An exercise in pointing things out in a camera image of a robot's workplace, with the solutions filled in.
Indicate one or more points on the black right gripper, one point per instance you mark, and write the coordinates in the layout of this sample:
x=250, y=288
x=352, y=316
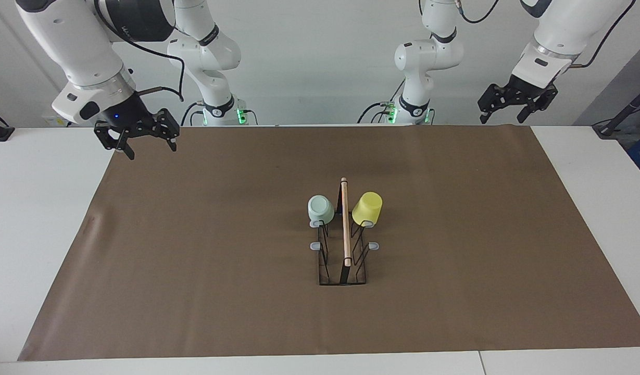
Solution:
x=124, y=114

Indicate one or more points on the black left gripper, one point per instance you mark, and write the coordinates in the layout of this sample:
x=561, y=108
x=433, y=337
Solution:
x=528, y=92

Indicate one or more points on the yellow plastic cup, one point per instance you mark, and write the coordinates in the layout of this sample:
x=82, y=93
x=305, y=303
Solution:
x=366, y=208

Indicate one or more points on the pale green plastic cup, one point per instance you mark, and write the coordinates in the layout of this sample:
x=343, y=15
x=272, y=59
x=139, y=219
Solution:
x=320, y=208

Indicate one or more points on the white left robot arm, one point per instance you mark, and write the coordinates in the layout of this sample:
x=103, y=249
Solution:
x=426, y=57

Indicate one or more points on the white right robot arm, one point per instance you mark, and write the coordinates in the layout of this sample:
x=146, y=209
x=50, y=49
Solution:
x=80, y=47

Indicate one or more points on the black pole stand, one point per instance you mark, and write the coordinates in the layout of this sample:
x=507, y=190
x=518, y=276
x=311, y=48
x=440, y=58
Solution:
x=611, y=127

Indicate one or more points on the brown table mat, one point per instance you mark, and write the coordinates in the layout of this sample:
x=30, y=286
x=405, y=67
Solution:
x=195, y=286

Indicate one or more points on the white wall socket box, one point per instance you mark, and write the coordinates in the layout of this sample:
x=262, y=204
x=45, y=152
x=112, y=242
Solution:
x=54, y=121

